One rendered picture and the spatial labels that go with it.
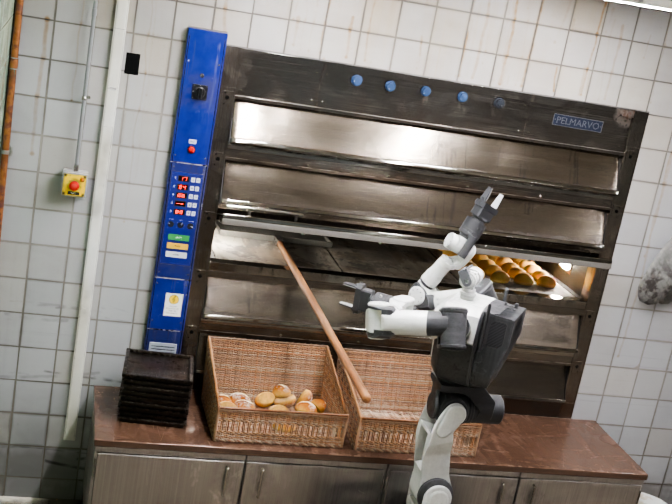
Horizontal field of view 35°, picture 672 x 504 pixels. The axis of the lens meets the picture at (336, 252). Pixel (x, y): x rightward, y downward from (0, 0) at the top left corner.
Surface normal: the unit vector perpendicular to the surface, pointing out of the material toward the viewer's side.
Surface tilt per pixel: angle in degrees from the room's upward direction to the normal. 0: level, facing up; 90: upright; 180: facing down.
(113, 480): 90
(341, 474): 90
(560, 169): 70
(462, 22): 90
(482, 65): 90
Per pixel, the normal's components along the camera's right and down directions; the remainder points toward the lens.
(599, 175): 0.26, -0.05
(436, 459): 0.22, 0.29
